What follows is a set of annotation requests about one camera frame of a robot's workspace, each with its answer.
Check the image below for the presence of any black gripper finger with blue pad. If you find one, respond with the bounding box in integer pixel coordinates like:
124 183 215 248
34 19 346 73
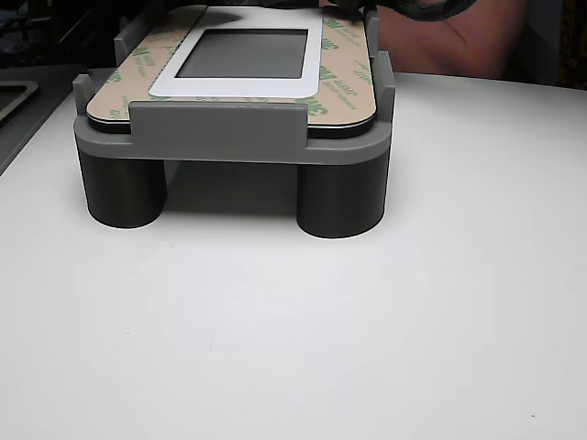
320 0 373 11

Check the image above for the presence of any tan protective film green print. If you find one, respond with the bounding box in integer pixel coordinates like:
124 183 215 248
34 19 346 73
85 4 378 132

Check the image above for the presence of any reddish brown wooden desk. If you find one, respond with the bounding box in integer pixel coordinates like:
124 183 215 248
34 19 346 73
375 0 519 79

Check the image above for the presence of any grey printed fixture stand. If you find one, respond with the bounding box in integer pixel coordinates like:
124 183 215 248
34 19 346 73
72 4 397 240

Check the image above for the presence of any grey plate with rimmed recess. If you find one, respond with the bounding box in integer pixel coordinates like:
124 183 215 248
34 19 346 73
0 63 93 178

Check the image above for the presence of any black braided cable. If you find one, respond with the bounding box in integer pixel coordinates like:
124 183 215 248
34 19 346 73
392 0 478 23

